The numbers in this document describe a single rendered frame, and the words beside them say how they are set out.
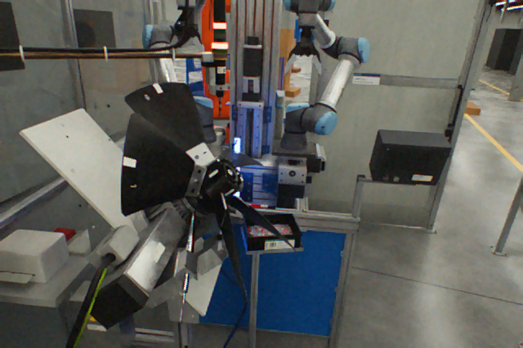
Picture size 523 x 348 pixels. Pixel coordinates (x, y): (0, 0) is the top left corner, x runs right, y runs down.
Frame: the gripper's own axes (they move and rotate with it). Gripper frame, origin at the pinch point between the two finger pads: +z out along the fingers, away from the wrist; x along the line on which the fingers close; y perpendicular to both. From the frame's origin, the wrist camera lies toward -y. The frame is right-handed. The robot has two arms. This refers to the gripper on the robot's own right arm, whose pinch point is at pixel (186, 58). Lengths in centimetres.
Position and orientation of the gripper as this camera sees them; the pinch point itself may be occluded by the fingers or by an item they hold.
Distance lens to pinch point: 159.6
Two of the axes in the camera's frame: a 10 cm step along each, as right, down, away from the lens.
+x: -9.9, -0.8, 0.8
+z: -0.4, 9.2, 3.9
